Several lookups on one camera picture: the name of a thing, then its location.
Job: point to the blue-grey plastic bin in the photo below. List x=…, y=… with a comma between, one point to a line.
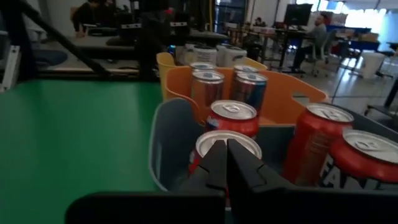
x=174, y=149

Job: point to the orange plastic bin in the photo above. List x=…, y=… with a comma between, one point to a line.
x=280, y=93

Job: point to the black flat monitor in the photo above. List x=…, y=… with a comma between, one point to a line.
x=298, y=14

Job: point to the yellow plastic bin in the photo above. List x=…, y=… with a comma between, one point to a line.
x=164, y=67

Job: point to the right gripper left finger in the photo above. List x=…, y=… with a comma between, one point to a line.
x=211, y=174

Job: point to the white Celsius can black lid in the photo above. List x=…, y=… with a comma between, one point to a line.
x=233, y=56
x=202, y=55

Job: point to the black diagonal frame brace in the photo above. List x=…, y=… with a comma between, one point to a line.
x=62, y=40

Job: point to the person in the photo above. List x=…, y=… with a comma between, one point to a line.
x=258, y=21
x=87, y=17
x=315, y=34

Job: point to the black side desk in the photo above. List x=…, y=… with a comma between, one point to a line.
x=93, y=43

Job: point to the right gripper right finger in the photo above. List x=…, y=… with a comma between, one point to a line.
x=248, y=177

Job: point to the blue silver Red Bull can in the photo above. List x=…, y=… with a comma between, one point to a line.
x=248, y=91
x=206, y=90
x=246, y=68
x=202, y=66

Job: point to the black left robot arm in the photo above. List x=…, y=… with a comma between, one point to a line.
x=152, y=40

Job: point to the office chair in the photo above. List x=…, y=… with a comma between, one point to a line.
x=328, y=53

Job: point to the black frame post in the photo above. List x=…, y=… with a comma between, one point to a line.
x=18, y=37

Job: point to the white trash bin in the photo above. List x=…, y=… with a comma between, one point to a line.
x=371, y=63

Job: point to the white metal frame bracket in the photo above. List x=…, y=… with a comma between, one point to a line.
x=11, y=67

